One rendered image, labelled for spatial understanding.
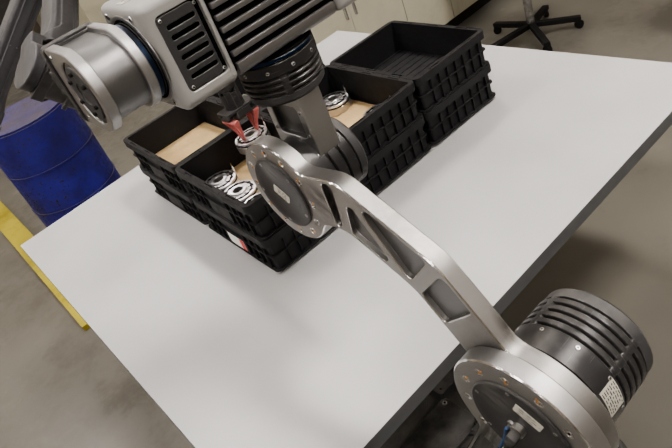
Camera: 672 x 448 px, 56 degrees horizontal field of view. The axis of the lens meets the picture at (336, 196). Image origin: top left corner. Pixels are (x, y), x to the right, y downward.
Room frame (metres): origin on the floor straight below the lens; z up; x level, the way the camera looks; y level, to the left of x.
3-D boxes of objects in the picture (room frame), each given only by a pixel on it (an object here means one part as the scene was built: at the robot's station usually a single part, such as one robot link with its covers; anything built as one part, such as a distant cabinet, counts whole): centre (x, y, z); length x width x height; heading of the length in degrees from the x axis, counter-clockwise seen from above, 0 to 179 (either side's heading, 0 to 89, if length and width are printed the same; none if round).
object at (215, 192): (1.51, 0.17, 0.92); 0.40 x 0.30 x 0.02; 28
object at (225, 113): (1.65, 0.16, 1.04); 0.10 x 0.07 x 0.07; 119
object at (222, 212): (1.51, 0.17, 0.87); 0.40 x 0.30 x 0.11; 28
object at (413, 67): (1.79, -0.36, 0.87); 0.40 x 0.30 x 0.11; 28
